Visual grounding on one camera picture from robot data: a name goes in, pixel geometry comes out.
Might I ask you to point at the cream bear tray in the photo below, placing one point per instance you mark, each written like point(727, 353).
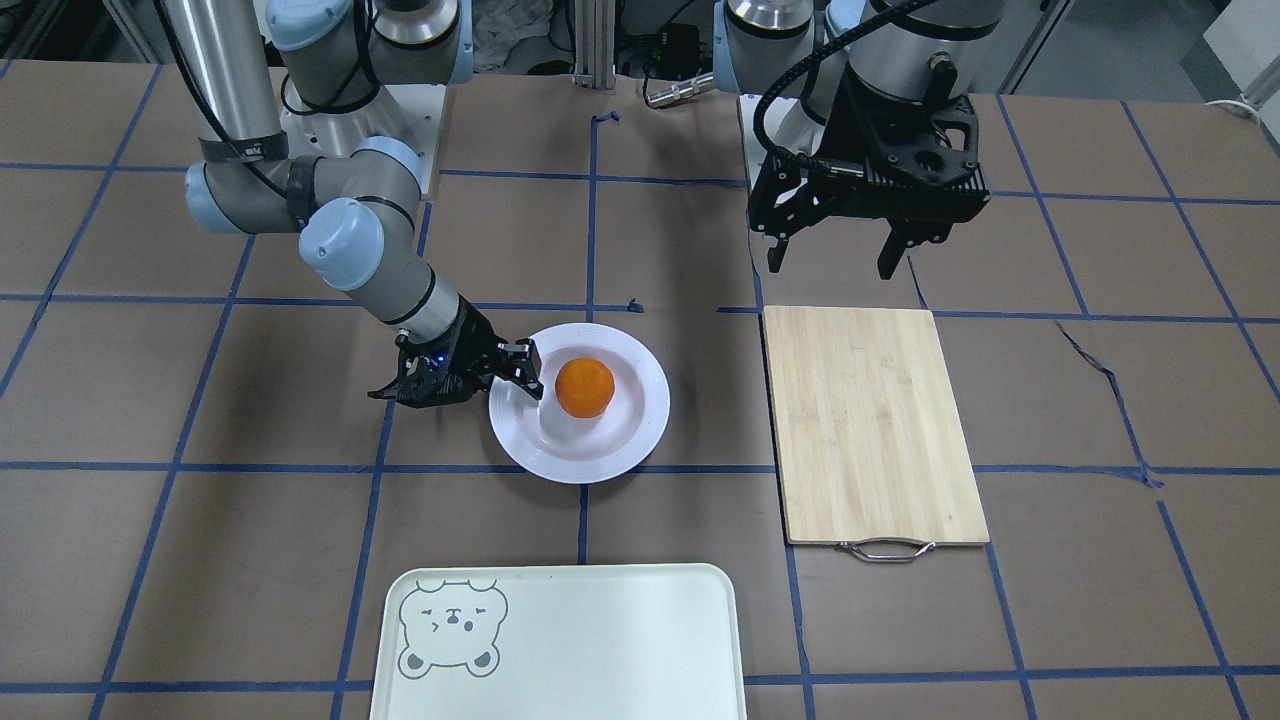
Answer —
point(638, 641)

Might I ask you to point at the aluminium frame post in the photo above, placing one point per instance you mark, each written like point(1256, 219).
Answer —
point(594, 32)

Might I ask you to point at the metal cutting board handle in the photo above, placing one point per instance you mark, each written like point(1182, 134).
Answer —
point(890, 553)

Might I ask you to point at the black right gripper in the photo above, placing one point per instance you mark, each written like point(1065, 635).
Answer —
point(470, 343)

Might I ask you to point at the white ridged plate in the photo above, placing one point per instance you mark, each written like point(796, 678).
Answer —
point(543, 439)

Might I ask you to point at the orange fruit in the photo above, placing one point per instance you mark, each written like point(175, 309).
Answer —
point(584, 387)

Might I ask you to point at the bamboo cutting board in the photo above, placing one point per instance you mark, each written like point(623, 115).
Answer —
point(869, 442)

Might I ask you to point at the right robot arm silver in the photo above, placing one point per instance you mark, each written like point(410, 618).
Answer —
point(354, 217)

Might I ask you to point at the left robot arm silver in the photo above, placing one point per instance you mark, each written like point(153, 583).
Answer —
point(791, 55)

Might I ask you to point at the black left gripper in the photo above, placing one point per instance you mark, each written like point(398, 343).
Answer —
point(836, 135)

